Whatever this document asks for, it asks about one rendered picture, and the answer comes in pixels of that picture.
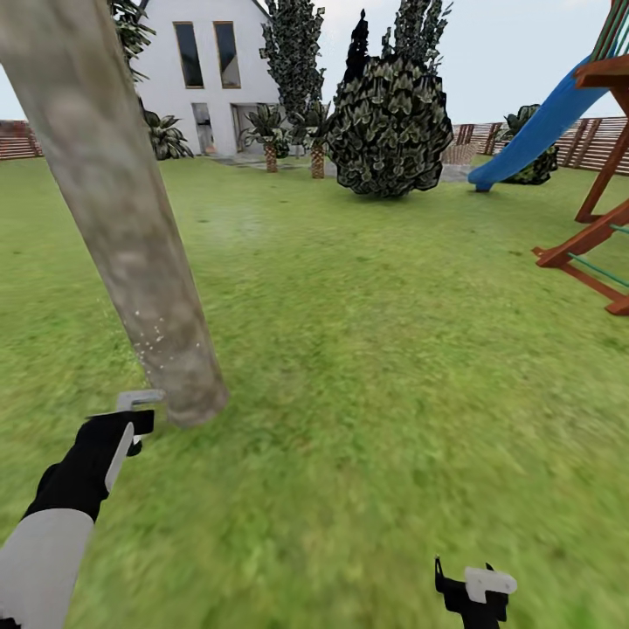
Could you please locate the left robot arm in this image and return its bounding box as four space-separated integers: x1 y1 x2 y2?
0 388 161 629

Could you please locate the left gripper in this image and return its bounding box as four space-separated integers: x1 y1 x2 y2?
124 410 155 435

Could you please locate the pesticide atomizer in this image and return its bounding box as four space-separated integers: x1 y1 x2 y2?
127 434 142 457

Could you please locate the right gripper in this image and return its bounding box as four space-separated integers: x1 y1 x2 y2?
435 568 507 629

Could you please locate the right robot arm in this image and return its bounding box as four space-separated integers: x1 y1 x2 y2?
435 567 517 629

